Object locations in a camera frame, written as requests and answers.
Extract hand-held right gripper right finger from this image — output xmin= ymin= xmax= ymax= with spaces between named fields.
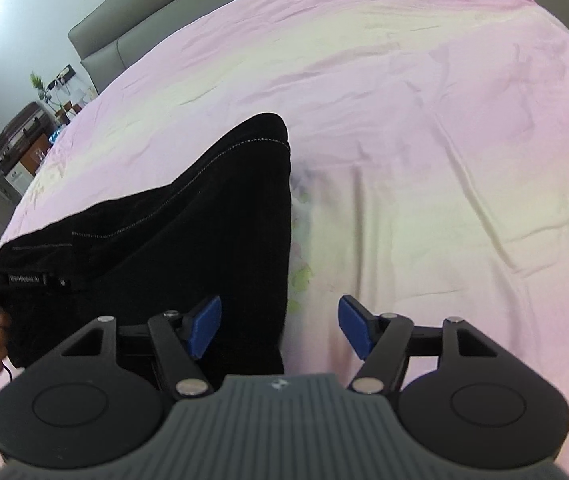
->
xmin=338 ymin=295 xmax=500 ymax=395

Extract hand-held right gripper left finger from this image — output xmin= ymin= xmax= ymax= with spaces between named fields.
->
xmin=62 ymin=295 xmax=222 ymax=401

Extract small green potted plant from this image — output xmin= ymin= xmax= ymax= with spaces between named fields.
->
xmin=29 ymin=72 xmax=53 ymax=104

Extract dark brown suitcase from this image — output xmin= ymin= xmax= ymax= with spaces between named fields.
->
xmin=0 ymin=101 xmax=51 ymax=171

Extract pink floral duvet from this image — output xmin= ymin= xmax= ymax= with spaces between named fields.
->
xmin=0 ymin=0 xmax=569 ymax=480

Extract black cable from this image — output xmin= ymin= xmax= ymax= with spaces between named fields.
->
xmin=0 ymin=357 xmax=16 ymax=392

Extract grey upholstered headboard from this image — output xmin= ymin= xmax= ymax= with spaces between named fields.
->
xmin=68 ymin=0 xmax=335 ymax=98

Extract wooden nightstand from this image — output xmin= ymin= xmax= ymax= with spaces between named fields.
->
xmin=19 ymin=130 xmax=59 ymax=177

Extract black wall outlet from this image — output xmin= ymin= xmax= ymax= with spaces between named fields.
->
xmin=47 ymin=64 xmax=76 ymax=90

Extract black pants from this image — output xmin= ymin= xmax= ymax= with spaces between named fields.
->
xmin=0 ymin=112 xmax=293 ymax=377

